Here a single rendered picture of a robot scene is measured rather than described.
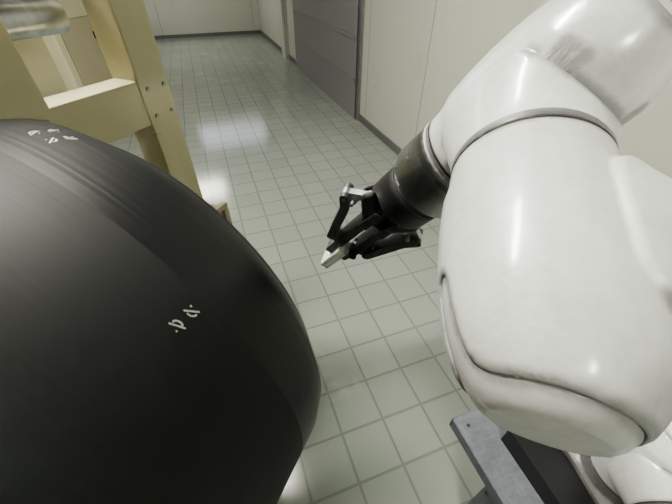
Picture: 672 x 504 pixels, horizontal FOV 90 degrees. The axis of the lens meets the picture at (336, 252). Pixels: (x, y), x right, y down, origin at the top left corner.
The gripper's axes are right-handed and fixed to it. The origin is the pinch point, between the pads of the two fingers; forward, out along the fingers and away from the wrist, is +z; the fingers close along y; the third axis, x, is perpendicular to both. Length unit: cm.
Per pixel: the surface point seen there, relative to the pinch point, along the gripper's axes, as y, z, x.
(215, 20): 335, 615, -858
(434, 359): -105, 97, -35
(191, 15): 385, 623, -827
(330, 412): -63, 112, 6
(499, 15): -57, 24, -228
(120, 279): 20.1, -15.1, 21.3
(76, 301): 21.4, -15.5, 23.9
